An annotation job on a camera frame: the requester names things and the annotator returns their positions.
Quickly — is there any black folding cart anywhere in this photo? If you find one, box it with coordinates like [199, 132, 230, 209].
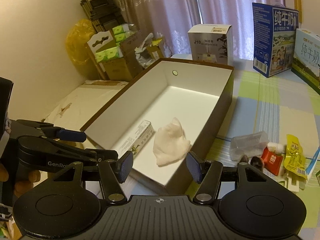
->
[79, 0, 125, 34]

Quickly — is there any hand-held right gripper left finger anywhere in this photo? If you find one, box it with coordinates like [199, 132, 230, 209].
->
[53, 151, 134, 205]

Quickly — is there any light blue milk carton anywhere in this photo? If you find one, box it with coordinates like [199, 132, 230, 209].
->
[291, 28, 320, 89]

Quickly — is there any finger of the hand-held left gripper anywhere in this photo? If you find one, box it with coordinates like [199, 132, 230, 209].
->
[17, 135, 119, 173]
[15, 119, 87, 142]

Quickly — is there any stack of green tissue packs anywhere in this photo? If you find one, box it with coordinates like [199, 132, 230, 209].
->
[112, 24, 137, 43]
[95, 47, 123, 62]

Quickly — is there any pink patterned curtain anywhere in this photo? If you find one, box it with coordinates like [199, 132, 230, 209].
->
[106, 0, 287, 62]

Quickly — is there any red snack packet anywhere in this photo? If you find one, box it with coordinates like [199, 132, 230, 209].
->
[261, 147, 284, 176]

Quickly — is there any small white bottle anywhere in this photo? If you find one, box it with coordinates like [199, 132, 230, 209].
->
[267, 142, 287, 154]

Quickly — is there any white crumpled cloth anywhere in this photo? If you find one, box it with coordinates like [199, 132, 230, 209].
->
[152, 117, 192, 166]

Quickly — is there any person's left hand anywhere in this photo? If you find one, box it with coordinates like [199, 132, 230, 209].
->
[0, 162, 38, 198]

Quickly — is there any cream embroidered bedsheet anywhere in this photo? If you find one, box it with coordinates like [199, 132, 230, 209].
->
[41, 80, 130, 140]

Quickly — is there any white-fronted cardboard tissue carton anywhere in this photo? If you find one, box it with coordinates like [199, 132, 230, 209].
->
[87, 30, 123, 79]

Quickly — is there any brown cardboard box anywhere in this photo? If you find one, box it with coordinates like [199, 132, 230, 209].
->
[104, 31, 148, 80]

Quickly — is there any green white toothpaste box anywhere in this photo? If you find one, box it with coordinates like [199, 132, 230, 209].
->
[117, 120, 157, 159]

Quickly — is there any large brown white-lined box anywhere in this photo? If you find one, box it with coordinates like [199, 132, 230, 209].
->
[80, 58, 235, 195]

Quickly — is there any clear plastic container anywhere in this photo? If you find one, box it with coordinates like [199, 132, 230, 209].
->
[229, 131, 268, 161]

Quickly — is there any yellow snack pouch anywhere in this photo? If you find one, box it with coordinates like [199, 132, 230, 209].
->
[284, 134, 307, 180]

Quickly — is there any tall blue milk carton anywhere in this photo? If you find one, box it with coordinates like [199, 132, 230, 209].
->
[252, 2, 300, 78]

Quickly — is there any blue white packet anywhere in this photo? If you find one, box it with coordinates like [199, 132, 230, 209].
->
[306, 146, 320, 175]

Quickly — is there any white paper card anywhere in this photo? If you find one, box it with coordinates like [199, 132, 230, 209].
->
[282, 174, 307, 193]

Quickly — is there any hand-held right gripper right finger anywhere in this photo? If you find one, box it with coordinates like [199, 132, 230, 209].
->
[186, 151, 269, 205]

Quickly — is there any small open cardboard box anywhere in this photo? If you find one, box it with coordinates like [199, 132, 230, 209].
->
[146, 38, 165, 61]

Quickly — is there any yellow plastic bag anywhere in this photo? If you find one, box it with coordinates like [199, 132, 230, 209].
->
[65, 19, 97, 69]

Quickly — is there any white humidifier box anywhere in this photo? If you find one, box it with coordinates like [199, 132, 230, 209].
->
[187, 24, 234, 65]

